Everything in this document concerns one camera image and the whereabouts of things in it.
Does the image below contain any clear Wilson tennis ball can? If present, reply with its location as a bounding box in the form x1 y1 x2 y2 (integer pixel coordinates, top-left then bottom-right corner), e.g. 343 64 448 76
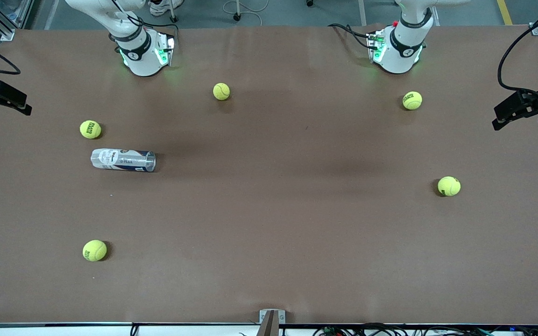
91 148 156 173

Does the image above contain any white shoe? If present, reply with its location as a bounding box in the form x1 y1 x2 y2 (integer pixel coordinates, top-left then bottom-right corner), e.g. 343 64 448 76
150 0 184 17

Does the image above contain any black right arm base cable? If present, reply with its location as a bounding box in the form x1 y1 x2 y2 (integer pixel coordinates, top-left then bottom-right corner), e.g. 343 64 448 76
127 14 179 35

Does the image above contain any black arm base cable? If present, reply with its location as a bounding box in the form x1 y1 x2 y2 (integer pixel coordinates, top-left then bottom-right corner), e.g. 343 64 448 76
127 14 179 35
328 23 373 49

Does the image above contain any black left arm base cable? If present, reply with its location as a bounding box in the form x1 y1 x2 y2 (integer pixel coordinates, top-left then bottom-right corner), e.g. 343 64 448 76
328 23 373 49

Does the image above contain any black cable bundle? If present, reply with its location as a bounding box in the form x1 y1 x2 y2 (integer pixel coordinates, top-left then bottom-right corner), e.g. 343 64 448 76
313 323 538 336

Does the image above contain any white floor cable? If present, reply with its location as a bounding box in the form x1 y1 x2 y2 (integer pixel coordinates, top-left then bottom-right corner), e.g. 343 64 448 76
222 0 269 26

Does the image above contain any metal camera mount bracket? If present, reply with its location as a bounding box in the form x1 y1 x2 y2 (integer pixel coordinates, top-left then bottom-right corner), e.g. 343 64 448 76
259 309 286 336

